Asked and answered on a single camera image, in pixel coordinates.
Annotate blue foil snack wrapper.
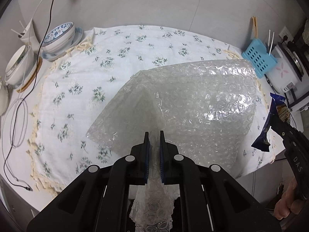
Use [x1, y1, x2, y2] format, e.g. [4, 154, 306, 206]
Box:
[251, 93, 291, 152]

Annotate clear bubble wrap sheet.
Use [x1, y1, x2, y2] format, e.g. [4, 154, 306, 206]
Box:
[86, 60, 257, 231]

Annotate person's right hand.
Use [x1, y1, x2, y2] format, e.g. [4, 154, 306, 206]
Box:
[274, 178, 303, 220]

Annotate white rice cooker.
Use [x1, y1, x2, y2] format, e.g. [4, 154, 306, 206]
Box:
[266, 43, 304, 94]

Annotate white floral tablecloth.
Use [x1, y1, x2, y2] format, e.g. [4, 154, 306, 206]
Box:
[29, 25, 277, 194]

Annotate blue plastic utensil holder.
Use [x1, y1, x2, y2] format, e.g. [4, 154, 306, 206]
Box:
[241, 39, 278, 78]

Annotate wooden chopsticks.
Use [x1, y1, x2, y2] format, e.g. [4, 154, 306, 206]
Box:
[251, 16, 258, 39]

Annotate blue white porcelain plate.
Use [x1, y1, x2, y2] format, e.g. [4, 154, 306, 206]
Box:
[41, 27, 83, 61]

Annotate wooden coaster board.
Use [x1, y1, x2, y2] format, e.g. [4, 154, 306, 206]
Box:
[16, 57, 42, 93]

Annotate blue white porcelain bowl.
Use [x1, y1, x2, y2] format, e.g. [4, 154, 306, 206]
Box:
[42, 22, 75, 54]

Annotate white ceramic bowl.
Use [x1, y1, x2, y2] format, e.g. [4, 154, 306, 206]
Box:
[5, 45, 35, 89]

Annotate white cup with sticks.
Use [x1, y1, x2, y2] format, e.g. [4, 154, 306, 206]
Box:
[11, 19, 40, 53]

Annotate white wall socket right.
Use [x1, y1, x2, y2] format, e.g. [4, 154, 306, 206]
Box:
[279, 26, 293, 41]

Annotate black charging cable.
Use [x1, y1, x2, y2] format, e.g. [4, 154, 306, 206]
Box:
[3, 0, 61, 192]

